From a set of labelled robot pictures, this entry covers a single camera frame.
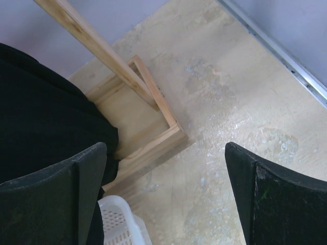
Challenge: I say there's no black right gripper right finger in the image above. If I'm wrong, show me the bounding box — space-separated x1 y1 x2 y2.
225 142 326 244

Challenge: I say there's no wooden clothes rack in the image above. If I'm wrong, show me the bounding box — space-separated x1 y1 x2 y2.
37 1 188 194

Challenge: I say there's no aluminium table edge rail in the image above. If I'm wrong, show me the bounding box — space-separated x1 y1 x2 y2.
219 1 326 106

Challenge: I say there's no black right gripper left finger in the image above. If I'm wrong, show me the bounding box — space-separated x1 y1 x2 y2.
1 142 106 244

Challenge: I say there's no black t shirt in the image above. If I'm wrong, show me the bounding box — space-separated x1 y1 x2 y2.
0 42 120 245

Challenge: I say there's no white plastic laundry basket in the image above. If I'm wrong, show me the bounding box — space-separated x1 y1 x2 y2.
98 195 152 244

